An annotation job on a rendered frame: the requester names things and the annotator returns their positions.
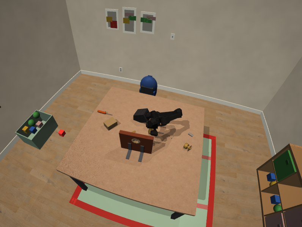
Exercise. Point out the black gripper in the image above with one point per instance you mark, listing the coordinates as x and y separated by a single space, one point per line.
154 132

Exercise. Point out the tan rectangular box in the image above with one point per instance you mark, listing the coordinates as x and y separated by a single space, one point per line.
110 123

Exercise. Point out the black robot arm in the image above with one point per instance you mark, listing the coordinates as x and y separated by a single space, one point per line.
164 117

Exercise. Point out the dark brown wooden door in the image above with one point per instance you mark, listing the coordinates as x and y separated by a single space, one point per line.
143 140

